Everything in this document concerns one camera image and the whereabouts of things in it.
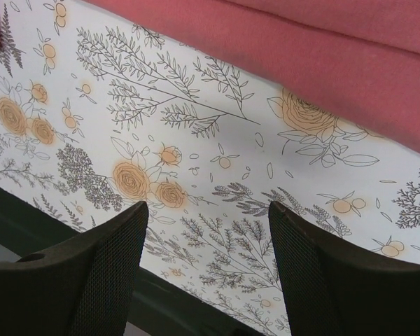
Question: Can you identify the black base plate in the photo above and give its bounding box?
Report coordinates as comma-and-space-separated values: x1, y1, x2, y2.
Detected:
0, 180, 291, 336

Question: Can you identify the pink t shirt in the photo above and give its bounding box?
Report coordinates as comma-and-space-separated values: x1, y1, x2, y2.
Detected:
94, 1, 420, 153

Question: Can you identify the floral table mat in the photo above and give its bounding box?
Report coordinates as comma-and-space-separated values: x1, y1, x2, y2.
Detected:
0, 1, 420, 335

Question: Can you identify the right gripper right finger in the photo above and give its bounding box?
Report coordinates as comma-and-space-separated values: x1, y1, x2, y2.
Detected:
268, 202, 420, 335

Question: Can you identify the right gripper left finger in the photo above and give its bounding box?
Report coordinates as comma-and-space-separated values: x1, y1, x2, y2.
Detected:
0, 202, 148, 335

